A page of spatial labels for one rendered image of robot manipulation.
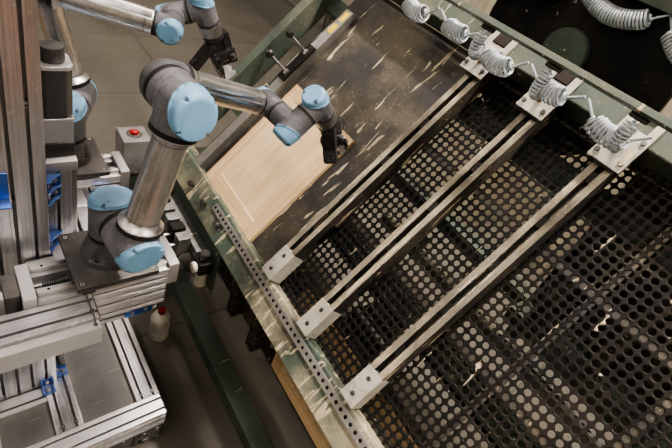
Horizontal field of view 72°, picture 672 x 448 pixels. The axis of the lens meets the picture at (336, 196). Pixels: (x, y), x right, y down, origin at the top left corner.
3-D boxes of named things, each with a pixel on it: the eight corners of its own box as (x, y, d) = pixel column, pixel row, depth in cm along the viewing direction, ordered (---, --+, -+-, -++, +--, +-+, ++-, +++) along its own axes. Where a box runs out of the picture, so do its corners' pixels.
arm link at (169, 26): (-8, -43, 120) (186, 20, 138) (7, -53, 128) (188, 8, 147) (-7, 0, 126) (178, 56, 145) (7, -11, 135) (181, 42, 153)
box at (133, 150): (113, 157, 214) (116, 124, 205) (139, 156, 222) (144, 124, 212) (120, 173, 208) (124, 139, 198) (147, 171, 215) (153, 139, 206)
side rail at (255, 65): (189, 138, 231) (173, 128, 222) (349, -21, 223) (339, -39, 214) (194, 145, 228) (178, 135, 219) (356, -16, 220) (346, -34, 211)
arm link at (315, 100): (292, 96, 135) (313, 77, 135) (303, 116, 145) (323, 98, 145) (310, 111, 131) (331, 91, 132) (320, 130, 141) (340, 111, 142)
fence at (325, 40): (200, 163, 213) (194, 159, 209) (350, 14, 206) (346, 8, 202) (204, 169, 210) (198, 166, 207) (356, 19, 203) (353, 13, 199)
